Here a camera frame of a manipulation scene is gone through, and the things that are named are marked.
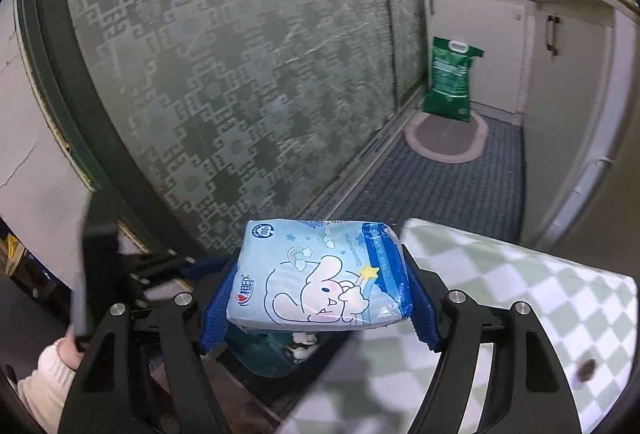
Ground oval grey floor mat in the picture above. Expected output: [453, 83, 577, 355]
[404, 111, 490, 165]

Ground blue tissue packet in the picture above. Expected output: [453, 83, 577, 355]
[226, 219, 416, 332]

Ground person's left forearm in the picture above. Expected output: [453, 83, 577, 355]
[17, 344, 81, 434]

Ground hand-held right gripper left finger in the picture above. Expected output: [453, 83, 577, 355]
[60, 259, 241, 434]

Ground tall white cabinet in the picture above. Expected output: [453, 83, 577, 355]
[520, 0, 640, 255]

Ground patterned glass sliding door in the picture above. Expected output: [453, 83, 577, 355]
[15, 0, 432, 259]

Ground white kitchen cabinet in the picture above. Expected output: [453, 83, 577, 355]
[422, 0, 540, 115]

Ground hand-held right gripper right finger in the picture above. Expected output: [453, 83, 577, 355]
[400, 244, 581, 434]

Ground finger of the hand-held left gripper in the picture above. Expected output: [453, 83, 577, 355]
[122, 250, 232, 301]

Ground crumpled white tissue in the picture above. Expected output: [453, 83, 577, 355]
[291, 331, 321, 363]

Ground green checked tablecloth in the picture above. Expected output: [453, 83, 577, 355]
[280, 218, 638, 434]

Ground dark green trash bin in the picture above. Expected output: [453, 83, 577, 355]
[222, 328, 351, 382]

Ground green rice bag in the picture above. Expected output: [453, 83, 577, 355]
[422, 36, 485, 122]

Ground person's left hand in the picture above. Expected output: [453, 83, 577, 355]
[55, 335, 84, 371]

